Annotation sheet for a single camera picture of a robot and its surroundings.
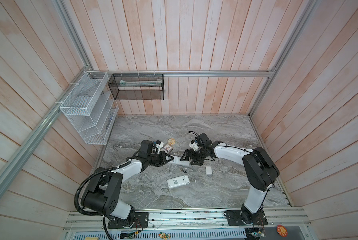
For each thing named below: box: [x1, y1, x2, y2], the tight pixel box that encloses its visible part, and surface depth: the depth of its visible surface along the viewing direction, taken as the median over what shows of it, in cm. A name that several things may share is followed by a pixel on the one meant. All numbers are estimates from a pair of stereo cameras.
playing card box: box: [162, 143, 174, 154], surface depth 100 cm
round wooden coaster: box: [167, 138, 176, 146], surface depth 106 cm
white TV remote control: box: [169, 156, 191, 166], surface depth 90 cm
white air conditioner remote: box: [167, 175, 190, 189], surface depth 87 cm
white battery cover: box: [206, 166, 212, 175], surface depth 92 cm
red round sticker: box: [276, 224, 288, 238], surface depth 72 cm
